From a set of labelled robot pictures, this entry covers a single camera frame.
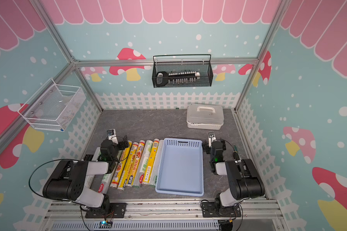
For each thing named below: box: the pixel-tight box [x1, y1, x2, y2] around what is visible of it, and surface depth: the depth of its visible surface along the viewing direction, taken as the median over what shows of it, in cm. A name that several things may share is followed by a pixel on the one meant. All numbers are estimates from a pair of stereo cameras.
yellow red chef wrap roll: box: [125, 139, 146, 188], surface depth 89 cm
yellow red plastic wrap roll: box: [141, 138, 160, 185], surface depth 89 cm
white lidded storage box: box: [186, 103, 225, 130], surface depth 105 cm
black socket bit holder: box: [156, 71, 201, 87], surface depth 91 cm
